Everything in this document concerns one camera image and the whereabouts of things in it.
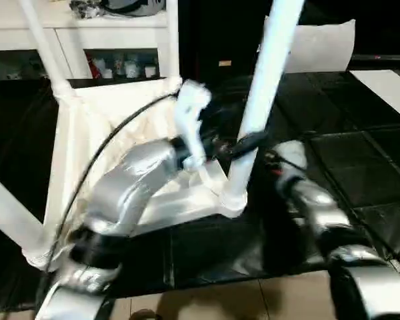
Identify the grey cushion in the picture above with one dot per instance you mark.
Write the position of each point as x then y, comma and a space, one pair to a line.
320, 46

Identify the white plastic table top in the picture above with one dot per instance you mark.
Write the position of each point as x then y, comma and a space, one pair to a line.
186, 203

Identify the grey helmet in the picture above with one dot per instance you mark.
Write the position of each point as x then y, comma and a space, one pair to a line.
133, 6

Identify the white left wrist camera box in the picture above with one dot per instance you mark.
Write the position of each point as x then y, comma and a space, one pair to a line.
190, 100

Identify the black box with yellow label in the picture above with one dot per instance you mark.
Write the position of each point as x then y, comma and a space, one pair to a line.
203, 40

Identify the white cup behind glass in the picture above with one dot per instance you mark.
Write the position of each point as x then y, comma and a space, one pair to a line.
150, 71

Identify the white glass-door cabinet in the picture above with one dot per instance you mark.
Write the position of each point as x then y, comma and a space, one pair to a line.
120, 33

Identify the white plastic table leg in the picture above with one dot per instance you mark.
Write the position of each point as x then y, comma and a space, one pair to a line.
13, 210
266, 66
46, 50
173, 40

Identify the red bottle behind glass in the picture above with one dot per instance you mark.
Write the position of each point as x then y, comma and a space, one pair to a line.
95, 68

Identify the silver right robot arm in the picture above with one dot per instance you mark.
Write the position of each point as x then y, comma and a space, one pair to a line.
320, 206

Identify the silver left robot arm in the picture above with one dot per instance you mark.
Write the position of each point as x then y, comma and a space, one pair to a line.
130, 180

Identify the black work mat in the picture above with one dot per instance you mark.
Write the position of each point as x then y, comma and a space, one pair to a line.
336, 150

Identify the white flat board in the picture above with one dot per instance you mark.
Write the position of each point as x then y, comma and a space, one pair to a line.
383, 90

